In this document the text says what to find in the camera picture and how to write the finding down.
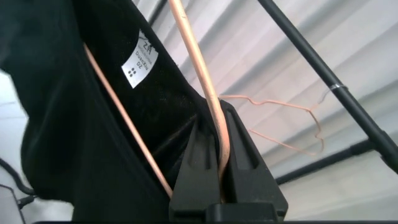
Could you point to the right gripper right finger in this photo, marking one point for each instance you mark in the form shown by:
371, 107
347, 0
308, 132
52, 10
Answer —
252, 180

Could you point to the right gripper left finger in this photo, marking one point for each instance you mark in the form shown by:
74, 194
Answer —
196, 174

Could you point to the black clothes rack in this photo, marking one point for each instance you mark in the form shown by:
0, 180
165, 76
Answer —
342, 93

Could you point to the white curtain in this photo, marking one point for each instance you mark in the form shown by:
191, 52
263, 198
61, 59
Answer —
264, 56

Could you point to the pink clothes hanger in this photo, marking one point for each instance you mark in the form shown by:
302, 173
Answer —
202, 71
280, 102

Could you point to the black garment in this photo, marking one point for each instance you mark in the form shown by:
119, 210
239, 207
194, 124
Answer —
77, 124

